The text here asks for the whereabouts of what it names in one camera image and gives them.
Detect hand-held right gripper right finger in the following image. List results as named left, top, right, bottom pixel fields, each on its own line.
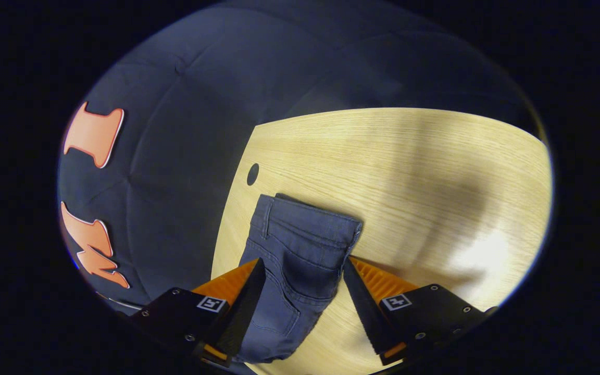
left=342, top=257, right=497, bottom=366

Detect dark blue jeans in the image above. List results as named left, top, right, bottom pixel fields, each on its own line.
left=235, top=193, right=363, bottom=364

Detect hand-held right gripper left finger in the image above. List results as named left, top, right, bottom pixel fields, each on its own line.
left=129, top=258, right=267, bottom=365

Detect black backdrop cloth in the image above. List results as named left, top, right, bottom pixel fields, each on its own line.
left=58, top=0, right=545, bottom=313

